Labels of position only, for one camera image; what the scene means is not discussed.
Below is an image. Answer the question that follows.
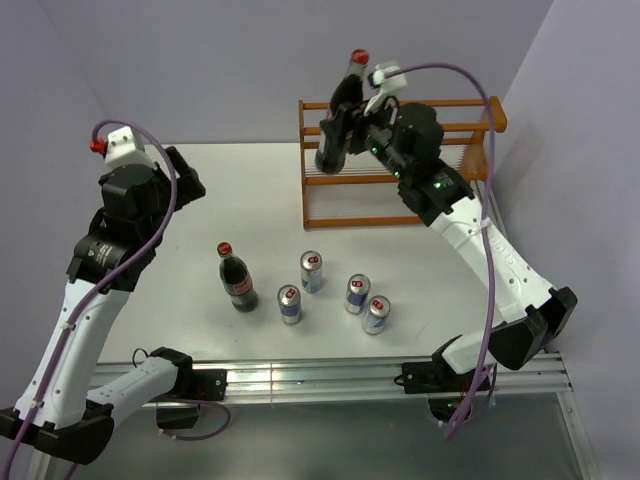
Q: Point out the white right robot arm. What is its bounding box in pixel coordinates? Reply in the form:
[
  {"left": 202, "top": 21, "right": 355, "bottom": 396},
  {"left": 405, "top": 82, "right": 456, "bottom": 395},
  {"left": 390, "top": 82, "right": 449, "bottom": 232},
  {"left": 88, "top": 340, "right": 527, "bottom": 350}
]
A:
[{"left": 316, "top": 101, "right": 577, "bottom": 390}]

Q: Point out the cola glass bottle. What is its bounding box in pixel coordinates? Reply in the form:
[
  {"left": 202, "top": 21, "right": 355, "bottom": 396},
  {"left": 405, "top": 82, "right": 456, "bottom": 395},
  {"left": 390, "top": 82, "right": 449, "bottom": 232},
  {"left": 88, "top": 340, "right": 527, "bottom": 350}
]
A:
[
  {"left": 216, "top": 242, "right": 259, "bottom": 313},
  {"left": 315, "top": 49, "right": 369, "bottom": 175}
]

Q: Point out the silver blue can front-right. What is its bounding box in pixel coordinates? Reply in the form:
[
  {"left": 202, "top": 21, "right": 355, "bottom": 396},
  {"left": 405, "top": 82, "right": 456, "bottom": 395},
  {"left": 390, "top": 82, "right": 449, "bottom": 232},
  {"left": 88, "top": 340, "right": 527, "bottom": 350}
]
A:
[{"left": 362, "top": 295, "right": 391, "bottom": 335}]

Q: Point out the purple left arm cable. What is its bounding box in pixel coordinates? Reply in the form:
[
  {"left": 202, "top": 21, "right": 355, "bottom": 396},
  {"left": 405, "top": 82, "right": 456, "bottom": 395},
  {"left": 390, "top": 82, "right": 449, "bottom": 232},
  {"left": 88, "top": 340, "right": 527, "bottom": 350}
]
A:
[{"left": 9, "top": 119, "right": 232, "bottom": 480}]

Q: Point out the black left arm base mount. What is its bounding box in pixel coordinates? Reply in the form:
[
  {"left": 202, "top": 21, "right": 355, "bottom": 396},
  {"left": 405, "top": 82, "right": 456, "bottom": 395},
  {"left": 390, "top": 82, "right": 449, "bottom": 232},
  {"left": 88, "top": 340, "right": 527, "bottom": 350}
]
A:
[{"left": 156, "top": 369, "right": 227, "bottom": 431}]

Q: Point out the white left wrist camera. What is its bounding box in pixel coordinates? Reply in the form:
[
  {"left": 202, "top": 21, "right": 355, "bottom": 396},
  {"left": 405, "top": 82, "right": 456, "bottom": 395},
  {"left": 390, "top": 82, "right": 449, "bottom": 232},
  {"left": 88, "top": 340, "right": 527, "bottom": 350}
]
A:
[{"left": 89, "top": 126, "right": 154, "bottom": 171}]

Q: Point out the aluminium front rail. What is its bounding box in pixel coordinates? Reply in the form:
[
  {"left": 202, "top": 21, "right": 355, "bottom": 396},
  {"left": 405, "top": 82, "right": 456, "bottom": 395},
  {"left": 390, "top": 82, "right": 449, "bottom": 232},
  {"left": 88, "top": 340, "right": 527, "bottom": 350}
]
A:
[{"left": 89, "top": 349, "right": 574, "bottom": 409}]

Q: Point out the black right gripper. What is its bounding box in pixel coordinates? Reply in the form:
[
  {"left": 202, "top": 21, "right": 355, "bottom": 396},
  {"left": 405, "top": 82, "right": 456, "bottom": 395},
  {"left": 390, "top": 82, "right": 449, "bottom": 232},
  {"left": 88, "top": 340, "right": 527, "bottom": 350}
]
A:
[{"left": 319, "top": 90, "right": 410, "bottom": 181}]

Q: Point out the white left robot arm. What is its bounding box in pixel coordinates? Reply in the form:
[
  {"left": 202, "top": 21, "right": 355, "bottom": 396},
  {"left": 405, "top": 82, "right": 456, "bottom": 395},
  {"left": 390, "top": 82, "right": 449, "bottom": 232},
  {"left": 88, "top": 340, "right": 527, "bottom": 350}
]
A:
[{"left": 1, "top": 146, "right": 206, "bottom": 465}]

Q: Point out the silver blue can rear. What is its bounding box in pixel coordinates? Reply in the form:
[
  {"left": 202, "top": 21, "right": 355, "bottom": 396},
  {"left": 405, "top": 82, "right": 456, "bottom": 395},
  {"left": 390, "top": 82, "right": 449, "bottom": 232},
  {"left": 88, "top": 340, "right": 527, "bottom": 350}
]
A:
[{"left": 300, "top": 250, "right": 323, "bottom": 294}]

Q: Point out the silver blue can middle-right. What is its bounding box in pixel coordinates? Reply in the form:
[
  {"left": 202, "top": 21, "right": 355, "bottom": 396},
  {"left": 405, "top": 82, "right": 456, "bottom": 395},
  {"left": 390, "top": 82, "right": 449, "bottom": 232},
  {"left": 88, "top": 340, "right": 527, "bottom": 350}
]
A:
[{"left": 345, "top": 273, "right": 371, "bottom": 315}]

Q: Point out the orange wooden shelf rack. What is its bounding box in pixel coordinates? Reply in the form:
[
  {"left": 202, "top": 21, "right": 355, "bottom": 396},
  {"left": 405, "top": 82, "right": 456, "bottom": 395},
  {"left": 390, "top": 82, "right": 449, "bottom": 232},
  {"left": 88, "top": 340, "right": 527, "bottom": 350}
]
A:
[{"left": 298, "top": 98, "right": 489, "bottom": 230}]

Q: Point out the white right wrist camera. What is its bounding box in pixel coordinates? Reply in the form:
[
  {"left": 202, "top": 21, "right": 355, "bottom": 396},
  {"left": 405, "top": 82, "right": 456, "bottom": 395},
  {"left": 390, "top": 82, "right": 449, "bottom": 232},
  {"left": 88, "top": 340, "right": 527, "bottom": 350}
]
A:
[{"left": 364, "top": 62, "right": 408, "bottom": 116}]

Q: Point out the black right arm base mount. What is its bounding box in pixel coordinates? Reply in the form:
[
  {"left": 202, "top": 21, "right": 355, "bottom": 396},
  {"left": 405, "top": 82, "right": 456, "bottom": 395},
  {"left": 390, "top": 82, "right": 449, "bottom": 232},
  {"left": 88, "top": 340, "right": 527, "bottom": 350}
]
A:
[{"left": 393, "top": 361, "right": 473, "bottom": 422}]

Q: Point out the silver blue can front-left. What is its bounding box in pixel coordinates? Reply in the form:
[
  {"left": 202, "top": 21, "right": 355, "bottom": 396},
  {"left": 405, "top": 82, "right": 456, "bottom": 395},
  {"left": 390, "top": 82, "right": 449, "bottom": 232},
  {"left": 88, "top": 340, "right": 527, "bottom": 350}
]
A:
[{"left": 277, "top": 284, "right": 301, "bottom": 325}]

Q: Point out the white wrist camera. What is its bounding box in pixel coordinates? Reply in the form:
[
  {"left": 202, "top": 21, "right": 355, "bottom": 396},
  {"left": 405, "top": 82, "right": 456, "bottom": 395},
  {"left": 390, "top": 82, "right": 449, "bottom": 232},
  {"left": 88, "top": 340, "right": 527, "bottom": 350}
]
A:
[
  {"left": 89, "top": 126, "right": 154, "bottom": 171},
  {"left": 364, "top": 62, "right": 408, "bottom": 116}
]

